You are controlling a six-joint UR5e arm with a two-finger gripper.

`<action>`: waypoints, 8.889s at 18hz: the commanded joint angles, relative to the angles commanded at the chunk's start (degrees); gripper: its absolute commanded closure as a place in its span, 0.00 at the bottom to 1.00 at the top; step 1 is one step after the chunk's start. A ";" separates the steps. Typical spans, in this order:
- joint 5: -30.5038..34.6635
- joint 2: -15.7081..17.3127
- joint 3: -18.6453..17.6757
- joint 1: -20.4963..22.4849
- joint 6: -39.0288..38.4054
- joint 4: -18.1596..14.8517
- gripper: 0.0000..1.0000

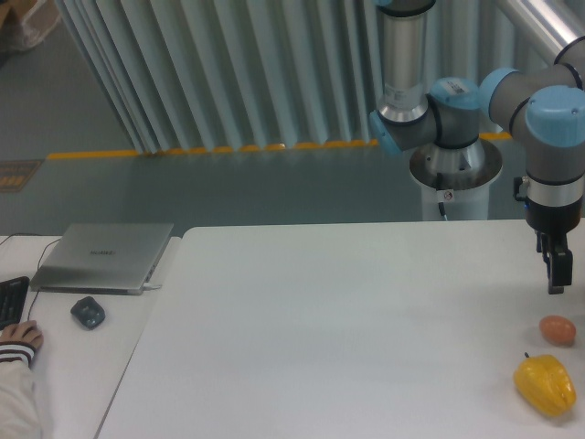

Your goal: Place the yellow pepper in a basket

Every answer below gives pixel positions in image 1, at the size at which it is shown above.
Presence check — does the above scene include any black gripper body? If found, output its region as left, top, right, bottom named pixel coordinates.
left=513, top=176, right=581, bottom=236

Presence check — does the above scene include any silver closed laptop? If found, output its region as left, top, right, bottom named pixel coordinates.
left=30, top=223, right=173, bottom=295

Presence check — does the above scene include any cardboard box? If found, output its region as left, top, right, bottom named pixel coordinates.
left=1, top=0, right=60, bottom=55

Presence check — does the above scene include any yellow bell pepper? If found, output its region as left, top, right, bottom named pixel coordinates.
left=513, top=352, right=577, bottom=417

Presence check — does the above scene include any white sleeved forearm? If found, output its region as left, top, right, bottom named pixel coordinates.
left=1, top=341, right=42, bottom=438

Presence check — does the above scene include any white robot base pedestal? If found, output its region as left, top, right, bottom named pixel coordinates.
left=409, top=139, right=503, bottom=221

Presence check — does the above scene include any brown egg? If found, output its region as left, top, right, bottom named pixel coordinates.
left=538, top=315, right=577, bottom=346

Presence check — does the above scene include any person's hand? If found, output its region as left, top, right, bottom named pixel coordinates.
left=0, top=320, right=44, bottom=350

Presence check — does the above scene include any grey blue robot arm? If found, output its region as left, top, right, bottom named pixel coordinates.
left=369, top=1, right=584, bottom=294

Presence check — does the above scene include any black keyboard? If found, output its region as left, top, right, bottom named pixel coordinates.
left=0, top=276, right=30, bottom=330

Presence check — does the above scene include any black computer mouse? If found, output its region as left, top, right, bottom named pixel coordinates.
left=70, top=296, right=106, bottom=330

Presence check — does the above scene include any white folding partition screen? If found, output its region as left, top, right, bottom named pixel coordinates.
left=53, top=0, right=559, bottom=156

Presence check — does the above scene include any black laptop cable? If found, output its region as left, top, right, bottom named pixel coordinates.
left=0, top=231, right=63, bottom=323

